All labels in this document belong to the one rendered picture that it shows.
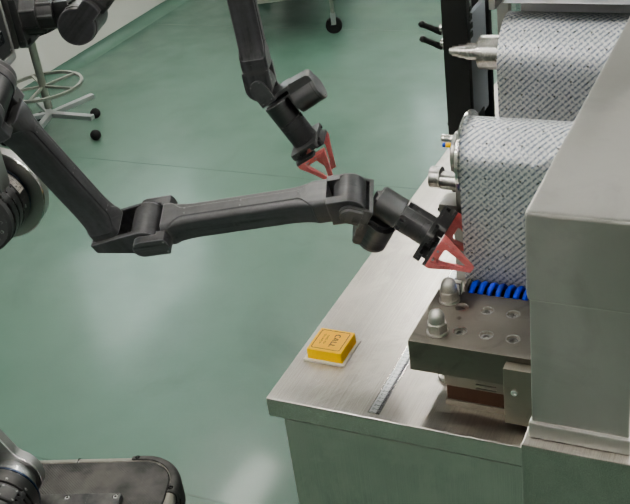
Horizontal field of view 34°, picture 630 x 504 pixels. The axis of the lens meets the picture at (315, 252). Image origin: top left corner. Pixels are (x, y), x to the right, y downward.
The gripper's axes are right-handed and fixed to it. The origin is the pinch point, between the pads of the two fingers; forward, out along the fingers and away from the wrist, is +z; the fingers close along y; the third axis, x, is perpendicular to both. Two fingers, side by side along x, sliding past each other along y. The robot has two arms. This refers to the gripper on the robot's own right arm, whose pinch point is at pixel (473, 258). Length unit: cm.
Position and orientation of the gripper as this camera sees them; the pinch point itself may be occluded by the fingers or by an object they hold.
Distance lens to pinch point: 182.3
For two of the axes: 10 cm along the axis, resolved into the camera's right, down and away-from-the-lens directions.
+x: 3.5, -6.8, -6.4
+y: -4.1, 5.0, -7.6
